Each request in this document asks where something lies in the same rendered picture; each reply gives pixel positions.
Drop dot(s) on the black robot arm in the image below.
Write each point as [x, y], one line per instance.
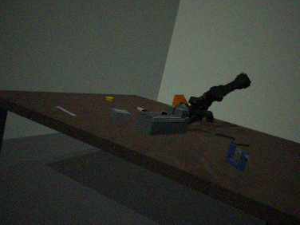
[216, 93]

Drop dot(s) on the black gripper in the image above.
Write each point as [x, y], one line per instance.
[198, 113]

